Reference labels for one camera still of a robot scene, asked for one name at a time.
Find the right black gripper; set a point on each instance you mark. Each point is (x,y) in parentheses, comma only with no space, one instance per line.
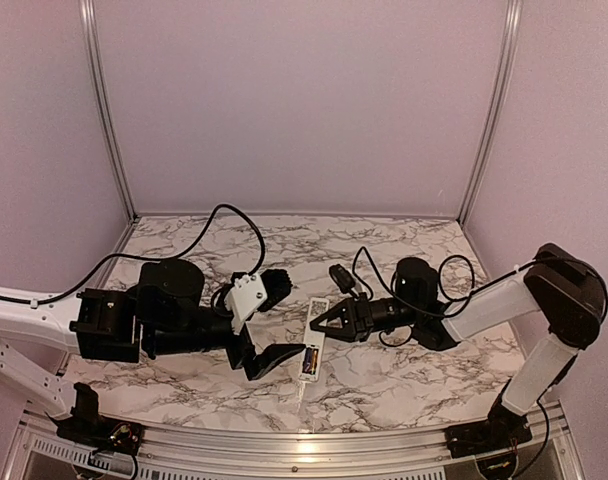
(356,317)

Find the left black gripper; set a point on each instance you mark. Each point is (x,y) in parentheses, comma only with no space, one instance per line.
(272,356)

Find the black battery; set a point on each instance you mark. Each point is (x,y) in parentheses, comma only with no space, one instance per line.
(316,361)

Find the green gold battery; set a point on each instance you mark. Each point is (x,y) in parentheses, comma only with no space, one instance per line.
(309,361)

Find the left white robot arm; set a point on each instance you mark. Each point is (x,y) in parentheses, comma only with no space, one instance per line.
(161,315)

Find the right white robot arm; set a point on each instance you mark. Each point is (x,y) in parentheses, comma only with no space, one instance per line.
(570,293)

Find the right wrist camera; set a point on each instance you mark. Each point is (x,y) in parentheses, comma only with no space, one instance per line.
(342,278)

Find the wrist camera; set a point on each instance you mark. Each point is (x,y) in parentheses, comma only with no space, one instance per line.
(256,293)
(342,278)

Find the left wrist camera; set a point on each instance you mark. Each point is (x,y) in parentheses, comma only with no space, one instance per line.
(256,293)

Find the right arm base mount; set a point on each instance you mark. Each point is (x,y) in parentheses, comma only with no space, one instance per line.
(501,429)

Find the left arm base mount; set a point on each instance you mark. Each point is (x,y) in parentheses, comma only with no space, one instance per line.
(85,425)

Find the front aluminium rail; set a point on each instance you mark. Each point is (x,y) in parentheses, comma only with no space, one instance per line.
(173,452)

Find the right aluminium frame post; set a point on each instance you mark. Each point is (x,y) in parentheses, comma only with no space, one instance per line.
(499,93)

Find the aluminium frame post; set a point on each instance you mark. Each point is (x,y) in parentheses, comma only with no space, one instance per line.
(92,44)
(499,93)

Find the left aluminium frame post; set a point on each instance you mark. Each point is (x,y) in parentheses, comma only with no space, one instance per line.
(92,44)

